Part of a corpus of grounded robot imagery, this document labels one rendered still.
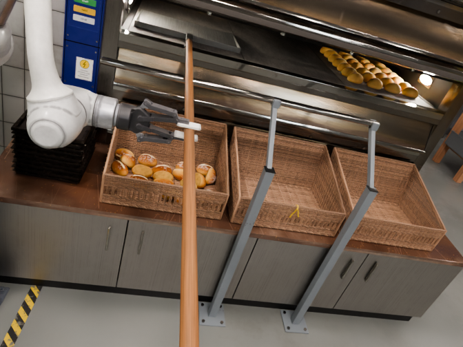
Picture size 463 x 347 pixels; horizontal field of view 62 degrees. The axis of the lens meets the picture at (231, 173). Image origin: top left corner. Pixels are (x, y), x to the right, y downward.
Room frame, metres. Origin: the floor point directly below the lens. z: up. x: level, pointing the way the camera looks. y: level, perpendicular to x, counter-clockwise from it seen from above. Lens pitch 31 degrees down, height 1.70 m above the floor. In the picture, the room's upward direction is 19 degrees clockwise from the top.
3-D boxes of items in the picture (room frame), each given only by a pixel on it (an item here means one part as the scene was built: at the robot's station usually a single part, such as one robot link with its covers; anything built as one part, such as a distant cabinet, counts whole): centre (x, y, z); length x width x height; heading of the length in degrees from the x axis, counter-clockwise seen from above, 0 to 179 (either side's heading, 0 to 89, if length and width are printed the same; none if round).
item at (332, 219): (1.73, -0.26, 0.72); 0.56 x 0.49 x 0.28; 107
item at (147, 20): (2.14, 0.47, 1.20); 0.55 x 0.36 x 0.03; 106
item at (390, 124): (1.99, -0.17, 1.02); 1.79 x 0.11 x 0.19; 106
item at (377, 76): (2.57, -0.61, 1.21); 0.61 x 0.48 x 0.06; 16
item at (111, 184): (1.57, 0.31, 0.72); 0.56 x 0.49 x 0.28; 106
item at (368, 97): (2.01, -0.16, 1.16); 1.80 x 0.06 x 0.04; 106
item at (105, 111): (0.95, 0.39, 1.19); 0.09 x 0.06 x 0.09; 15
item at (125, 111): (0.97, 0.31, 1.19); 0.09 x 0.07 x 0.08; 105
